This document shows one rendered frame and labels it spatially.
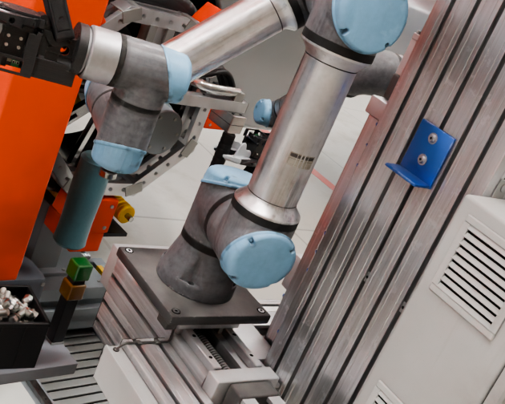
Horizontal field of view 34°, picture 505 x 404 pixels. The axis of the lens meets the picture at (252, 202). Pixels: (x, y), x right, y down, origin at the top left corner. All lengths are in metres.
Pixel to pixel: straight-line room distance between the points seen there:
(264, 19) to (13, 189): 0.72
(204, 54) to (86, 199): 0.92
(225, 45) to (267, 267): 0.36
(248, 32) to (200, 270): 0.43
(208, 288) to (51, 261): 1.19
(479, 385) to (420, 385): 0.10
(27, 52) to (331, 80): 0.44
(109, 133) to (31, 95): 0.53
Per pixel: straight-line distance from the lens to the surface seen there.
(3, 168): 1.75
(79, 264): 1.78
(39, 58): 1.14
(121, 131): 1.18
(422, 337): 1.26
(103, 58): 1.13
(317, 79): 1.23
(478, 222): 1.19
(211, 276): 1.46
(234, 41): 1.31
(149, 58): 1.15
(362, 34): 1.20
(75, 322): 2.62
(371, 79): 2.01
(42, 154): 1.77
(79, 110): 2.29
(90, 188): 2.13
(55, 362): 1.84
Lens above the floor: 1.51
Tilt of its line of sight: 20 degrees down
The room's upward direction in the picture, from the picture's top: 23 degrees clockwise
